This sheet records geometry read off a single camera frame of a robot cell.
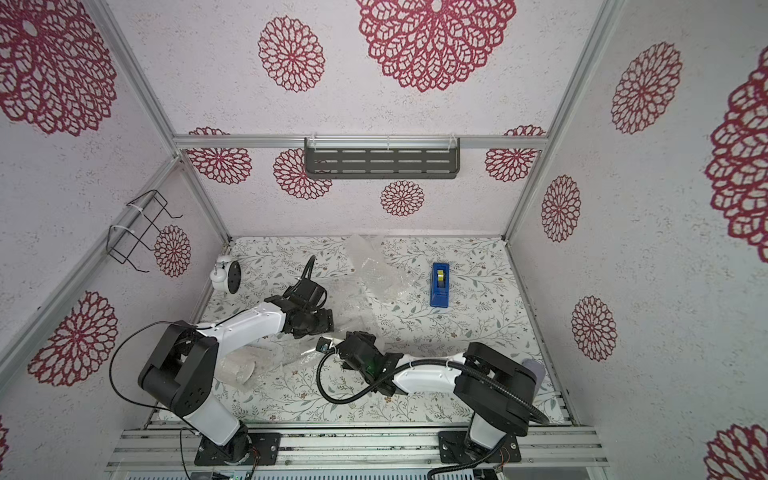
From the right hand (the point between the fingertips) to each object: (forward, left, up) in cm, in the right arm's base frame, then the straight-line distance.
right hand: (349, 331), depth 85 cm
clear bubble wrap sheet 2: (+21, -1, -10) cm, 23 cm away
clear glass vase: (-3, +23, -9) cm, 25 cm away
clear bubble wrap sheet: (+21, -7, -1) cm, 22 cm away
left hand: (+4, +8, -6) cm, 11 cm away
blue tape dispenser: (+16, -27, -5) cm, 32 cm away
